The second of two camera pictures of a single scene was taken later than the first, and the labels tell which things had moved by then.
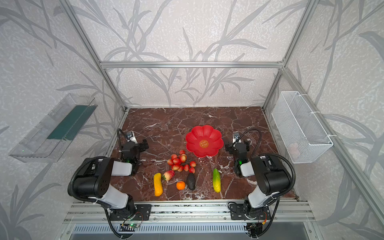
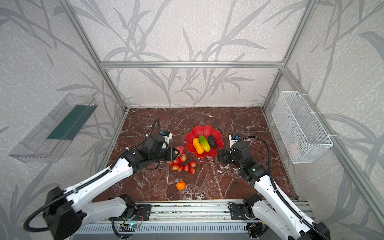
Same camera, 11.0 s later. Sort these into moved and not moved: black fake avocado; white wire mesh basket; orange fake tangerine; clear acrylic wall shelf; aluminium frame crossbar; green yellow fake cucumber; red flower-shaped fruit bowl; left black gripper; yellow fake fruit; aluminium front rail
Moved: green yellow fake cucumber; black fake avocado; yellow fake fruit; left black gripper
Not moved: white wire mesh basket; clear acrylic wall shelf; aluminium frame crossbar; orange fake tangerine; aluminium front rail; red flower-shaped fruit bowl
